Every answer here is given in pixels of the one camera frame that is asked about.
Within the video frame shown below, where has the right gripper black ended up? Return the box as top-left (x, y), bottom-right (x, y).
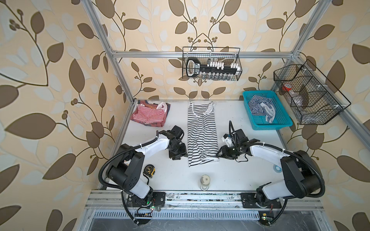
top-left (215, 144), bottom-right (241, 159)

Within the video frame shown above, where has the black white striped tank top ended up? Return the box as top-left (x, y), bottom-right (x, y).
top-left (187, 102), bottom-right (219, 167)

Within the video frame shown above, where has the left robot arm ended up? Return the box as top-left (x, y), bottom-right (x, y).
top-left (98, 126), bottom-right (188, 203)

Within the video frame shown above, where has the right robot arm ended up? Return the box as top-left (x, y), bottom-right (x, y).
top-left (216, 122), bottom-right (326, 208)

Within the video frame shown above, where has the red striped folded tank top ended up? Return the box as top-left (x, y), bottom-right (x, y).
top-left (130, 101), bottom-right (171, 127)

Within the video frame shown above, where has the navy striped tank top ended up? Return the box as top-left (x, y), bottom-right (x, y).
top-left (248, 95), bottom-right (276, 124)

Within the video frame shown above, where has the yellow black tape measure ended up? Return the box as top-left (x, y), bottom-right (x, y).
top-left (143, 164), bottom-right (155, 179)

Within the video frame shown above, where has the small white jar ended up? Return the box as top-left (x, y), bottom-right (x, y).
top-left (200, 175), bottom-right (211, 191)

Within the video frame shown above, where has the teal plastic basket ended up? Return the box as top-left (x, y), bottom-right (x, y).
top-left (242, 90), bottom-right (293, 131)

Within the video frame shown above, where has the black tool set in basket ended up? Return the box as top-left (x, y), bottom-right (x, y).
top-left (184, 57), bottom-right (242, 79)

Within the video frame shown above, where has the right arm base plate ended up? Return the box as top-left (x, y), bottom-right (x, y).
top-left (240, 193), bottom-right (282, 209)

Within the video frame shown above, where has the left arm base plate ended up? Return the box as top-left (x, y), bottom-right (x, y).
top-left (128, 191), bottom-right (166, 208)

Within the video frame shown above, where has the aluminium front rail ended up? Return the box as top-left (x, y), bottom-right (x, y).
top-left (85, 190), bottom-right (323, 221)

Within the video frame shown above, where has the back wall wire basket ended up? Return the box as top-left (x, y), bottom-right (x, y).
top-left (182, 46), bottom-right (242, 81)

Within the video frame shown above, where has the wall wire basket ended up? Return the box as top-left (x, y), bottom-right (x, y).
top-left (274, 60), bottom-right (351, 125)
top-left (182, 46), bottom-right (242, 81)

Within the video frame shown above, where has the right wall wire basket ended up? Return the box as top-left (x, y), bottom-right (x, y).
top-left (274, 60), bottom-right (351, 125)

